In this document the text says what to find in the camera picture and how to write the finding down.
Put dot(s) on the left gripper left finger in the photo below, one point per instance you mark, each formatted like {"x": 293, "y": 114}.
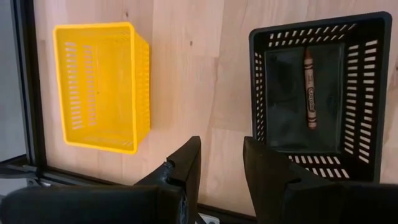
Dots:
{"x": 93, "y": 205}

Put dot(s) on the black plastic basket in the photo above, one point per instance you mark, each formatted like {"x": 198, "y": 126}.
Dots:
{"x": 286, "y": 93}

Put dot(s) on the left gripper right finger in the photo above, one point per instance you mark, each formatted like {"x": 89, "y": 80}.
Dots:
{"x": 311, "y": 205}

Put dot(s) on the yellow plastic basket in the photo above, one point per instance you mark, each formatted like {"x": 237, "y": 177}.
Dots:
{"x": 102, "y": 87}

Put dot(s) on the brown wax crayon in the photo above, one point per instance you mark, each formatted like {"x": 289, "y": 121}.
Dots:
{"x": 310, "y": 93}

